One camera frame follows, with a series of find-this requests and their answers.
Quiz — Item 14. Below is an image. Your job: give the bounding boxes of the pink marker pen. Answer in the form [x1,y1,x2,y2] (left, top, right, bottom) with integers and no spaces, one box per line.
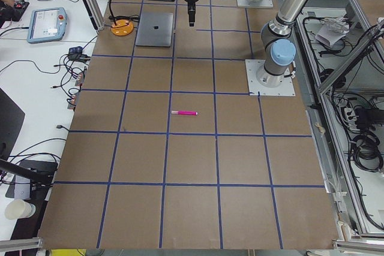
[171,110,198,116]

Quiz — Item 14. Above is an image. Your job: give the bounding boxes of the grey closed laptop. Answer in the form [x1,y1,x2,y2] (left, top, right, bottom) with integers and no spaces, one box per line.
[136,11,173,47]

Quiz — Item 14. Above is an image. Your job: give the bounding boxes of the black power adapter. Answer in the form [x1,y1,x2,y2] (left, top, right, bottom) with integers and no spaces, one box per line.
[68,46,91,61]

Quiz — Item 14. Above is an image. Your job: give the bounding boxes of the crumpled white paper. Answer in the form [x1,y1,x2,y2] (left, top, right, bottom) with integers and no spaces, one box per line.
[315,16,350,47]

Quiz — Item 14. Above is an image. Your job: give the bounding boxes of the blue teach pendant near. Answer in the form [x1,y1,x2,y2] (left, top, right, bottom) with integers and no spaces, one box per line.
[27,7,67,44]

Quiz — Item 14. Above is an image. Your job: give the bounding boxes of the white power strip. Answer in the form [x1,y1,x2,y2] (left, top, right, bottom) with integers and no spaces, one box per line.
[341,107,357,125]

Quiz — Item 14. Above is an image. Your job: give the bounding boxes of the black monitor stand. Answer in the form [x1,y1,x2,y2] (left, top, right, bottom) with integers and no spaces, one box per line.
[1,91,58,200]

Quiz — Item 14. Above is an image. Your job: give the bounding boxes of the white paper cup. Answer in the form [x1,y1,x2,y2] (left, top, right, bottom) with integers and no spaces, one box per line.
[4,199,36,220]

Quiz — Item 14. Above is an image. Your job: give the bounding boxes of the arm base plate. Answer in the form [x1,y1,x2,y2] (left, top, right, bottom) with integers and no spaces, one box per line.
[245,59,296,97]
[236,0,274,9]

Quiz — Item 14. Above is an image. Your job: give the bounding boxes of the black lamp power cable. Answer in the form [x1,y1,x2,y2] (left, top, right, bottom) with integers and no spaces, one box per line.
[108,14,141,25]

